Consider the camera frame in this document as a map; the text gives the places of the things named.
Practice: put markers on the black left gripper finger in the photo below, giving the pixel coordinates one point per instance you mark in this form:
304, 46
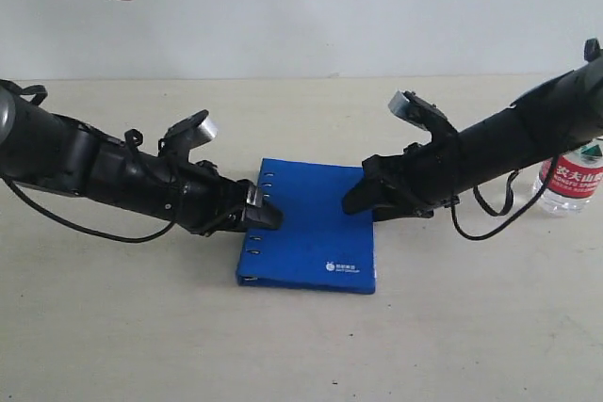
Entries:
264, 217

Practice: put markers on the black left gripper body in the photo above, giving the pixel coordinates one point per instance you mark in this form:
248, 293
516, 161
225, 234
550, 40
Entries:
195, 197

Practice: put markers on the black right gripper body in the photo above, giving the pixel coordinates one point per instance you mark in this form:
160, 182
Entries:
429, 174

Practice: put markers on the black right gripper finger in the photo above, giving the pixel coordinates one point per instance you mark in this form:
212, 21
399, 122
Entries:
386, 211
368, 195

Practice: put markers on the blue ring binder notebook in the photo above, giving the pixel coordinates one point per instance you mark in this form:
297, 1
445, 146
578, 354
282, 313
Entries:
318, 246

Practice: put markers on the clear plastic bottle red label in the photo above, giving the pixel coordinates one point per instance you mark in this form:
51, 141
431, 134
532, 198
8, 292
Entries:
576, 177

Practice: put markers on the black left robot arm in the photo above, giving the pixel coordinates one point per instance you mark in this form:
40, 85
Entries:
68, 157

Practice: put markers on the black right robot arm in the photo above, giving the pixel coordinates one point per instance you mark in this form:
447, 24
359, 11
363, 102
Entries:
554, 118

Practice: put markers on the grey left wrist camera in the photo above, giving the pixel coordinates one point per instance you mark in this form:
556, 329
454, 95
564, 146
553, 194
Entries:
191, 132

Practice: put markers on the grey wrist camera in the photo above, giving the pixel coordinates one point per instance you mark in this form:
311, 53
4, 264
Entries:
408, 106
191, 132

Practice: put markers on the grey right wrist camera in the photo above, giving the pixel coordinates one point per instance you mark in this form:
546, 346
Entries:
408, 106

